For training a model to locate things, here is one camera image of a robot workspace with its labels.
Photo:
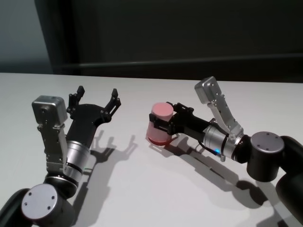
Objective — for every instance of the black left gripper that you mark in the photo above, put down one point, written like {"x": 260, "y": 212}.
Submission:
{"x": 87, "y": 118}

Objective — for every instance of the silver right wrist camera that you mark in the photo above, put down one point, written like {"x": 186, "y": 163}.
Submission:
{"x": 213, "y": 99}

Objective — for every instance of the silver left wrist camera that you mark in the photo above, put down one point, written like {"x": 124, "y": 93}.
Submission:
{"x": 49, "y": 118}

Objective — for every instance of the pink plastic cup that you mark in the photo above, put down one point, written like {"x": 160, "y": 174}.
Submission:
{"x": 158, "y": 123}

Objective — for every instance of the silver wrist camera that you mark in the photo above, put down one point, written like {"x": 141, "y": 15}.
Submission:
{"x": 49, "y": 118}
{"x": 213, "y": 99}

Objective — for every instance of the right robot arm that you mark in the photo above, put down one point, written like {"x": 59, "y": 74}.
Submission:
{"x": 265, "y": 153}

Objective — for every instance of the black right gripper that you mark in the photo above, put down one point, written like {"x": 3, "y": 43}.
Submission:
{"x": 189, "y": 125}

